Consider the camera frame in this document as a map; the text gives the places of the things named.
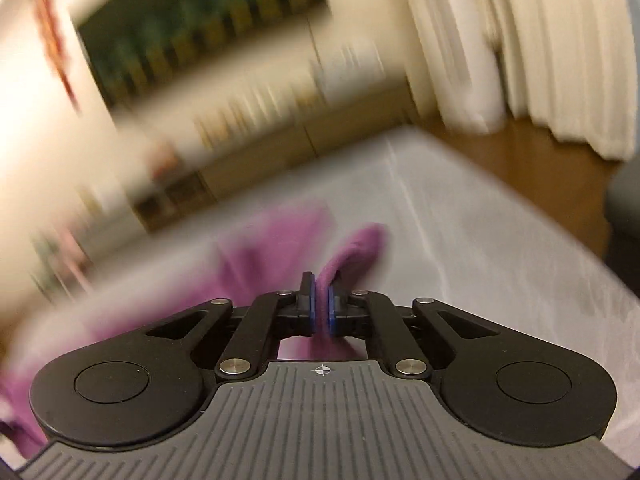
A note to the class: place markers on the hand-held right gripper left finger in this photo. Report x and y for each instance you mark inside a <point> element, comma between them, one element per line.
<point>310,306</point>

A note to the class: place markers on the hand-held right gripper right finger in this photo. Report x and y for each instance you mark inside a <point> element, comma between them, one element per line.
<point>332,310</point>

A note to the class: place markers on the purple pants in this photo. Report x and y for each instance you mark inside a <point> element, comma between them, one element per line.
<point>280,245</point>

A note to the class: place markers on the long wooden sideboard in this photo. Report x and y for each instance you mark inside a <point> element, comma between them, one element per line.
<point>350,130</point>

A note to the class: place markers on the group of glassware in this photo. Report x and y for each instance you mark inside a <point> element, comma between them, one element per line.
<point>250,112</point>

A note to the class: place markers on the grey object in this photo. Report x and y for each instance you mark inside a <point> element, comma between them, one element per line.
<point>624,220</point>

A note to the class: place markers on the white curtain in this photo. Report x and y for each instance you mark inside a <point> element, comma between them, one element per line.
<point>525,35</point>

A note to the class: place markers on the green framed wall painting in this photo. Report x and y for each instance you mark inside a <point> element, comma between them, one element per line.
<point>200,25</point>

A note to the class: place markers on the red wall decoration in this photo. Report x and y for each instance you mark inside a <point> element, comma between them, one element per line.
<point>56,50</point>

